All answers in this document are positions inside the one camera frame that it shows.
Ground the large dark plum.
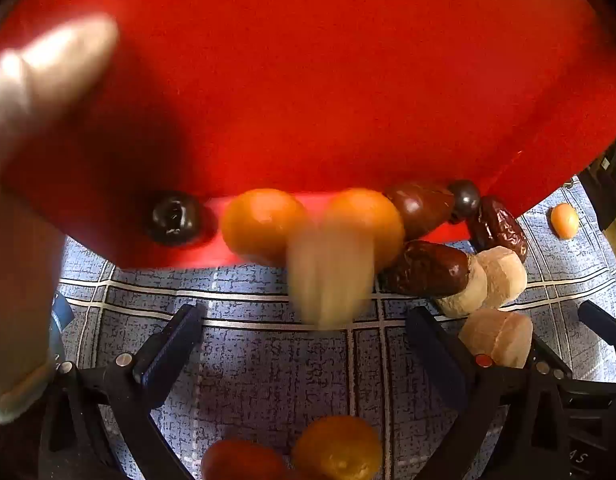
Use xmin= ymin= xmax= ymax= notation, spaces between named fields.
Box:
xmin=145 ymin=191 xmax=205 ymax=247

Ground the small mandarin orange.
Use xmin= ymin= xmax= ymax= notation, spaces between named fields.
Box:
xmin=550 ymin=203 xmax=581 ymax=240

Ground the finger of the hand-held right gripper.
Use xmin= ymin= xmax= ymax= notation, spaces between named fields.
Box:
xmin=578 ymin=301 xmax=616 ymax=361

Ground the person's left hand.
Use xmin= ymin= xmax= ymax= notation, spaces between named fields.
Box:
xmin=0 ymin=12 xmax=121 ymax=426

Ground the wrinkled dried date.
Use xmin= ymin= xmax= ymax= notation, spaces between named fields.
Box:
xmin=468 ymin=196 xmax=529 ymax=263

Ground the small dark plum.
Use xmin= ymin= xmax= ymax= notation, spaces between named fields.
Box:
xmin=447 ymin=180 xmax=482 ymax=223

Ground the pale sugarcane chunk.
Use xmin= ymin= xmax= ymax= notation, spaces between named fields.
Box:
xmin=459 ymin=308 xmax=534 ymax=368
xmin=288 ymin=225 xmax=376 ymax=328
xmin=475 ymin=246 xmax=528 ymax=308
xmin=435 ymin=255 xmax=488 ymax=318

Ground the blue plaid tablecloth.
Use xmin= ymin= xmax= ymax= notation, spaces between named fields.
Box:
xmin=53 ymin=175 xmax=616 ymax=480

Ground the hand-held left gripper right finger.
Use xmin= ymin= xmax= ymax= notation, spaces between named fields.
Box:
xmin=405 ymin=306 xmax=573 ymax=480

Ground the smooth red jujube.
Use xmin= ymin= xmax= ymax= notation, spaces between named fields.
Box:
xmin=379 ymin=240 xmax=471 ymax=298
xmin=383 ymin=182 xmax=459 ymax=241

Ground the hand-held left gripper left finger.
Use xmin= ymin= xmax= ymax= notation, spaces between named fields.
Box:
xmin=38 ymin=302 xmax=209 ymax=480

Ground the red tray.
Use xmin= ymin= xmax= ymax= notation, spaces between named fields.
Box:
xmin=0 ymin=0 xmax=616 ymax=271

